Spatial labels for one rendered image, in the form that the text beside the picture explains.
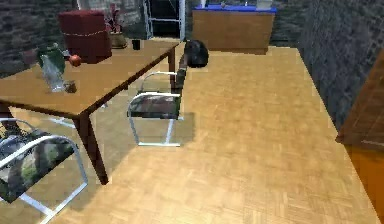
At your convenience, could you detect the black round bag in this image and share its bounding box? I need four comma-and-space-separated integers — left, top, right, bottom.
184, 39, 210, 69

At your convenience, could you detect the small dark brown lump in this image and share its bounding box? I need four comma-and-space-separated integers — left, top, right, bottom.
64, 80, 78, 94

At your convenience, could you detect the wooden cabinet with blue top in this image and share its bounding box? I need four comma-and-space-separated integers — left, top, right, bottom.
191, 3, 278, 56

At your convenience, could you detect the brown wooden table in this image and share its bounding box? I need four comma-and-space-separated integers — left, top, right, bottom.
0, 37, 181, 186

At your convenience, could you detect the dark red box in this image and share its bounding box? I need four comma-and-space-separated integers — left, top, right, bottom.
57, 9, 113, 65

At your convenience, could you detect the red apple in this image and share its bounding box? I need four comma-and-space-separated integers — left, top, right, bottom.
68, 54, 83, 68

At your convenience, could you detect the white frame doorway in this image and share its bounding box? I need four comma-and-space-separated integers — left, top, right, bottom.
143, 0, 187, 42

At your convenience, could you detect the brown wooden door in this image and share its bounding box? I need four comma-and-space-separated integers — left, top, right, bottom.
335, 49, 384, 154

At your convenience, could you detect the clear glass vase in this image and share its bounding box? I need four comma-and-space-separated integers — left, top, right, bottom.
36, 43, 70, 94

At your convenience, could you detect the metal frame chair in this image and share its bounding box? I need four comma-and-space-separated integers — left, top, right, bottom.
0, 117, 90, 224
127, 53, 189, 148

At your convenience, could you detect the red potted house plant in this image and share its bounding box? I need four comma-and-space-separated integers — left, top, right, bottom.
105, 3, 129, 50

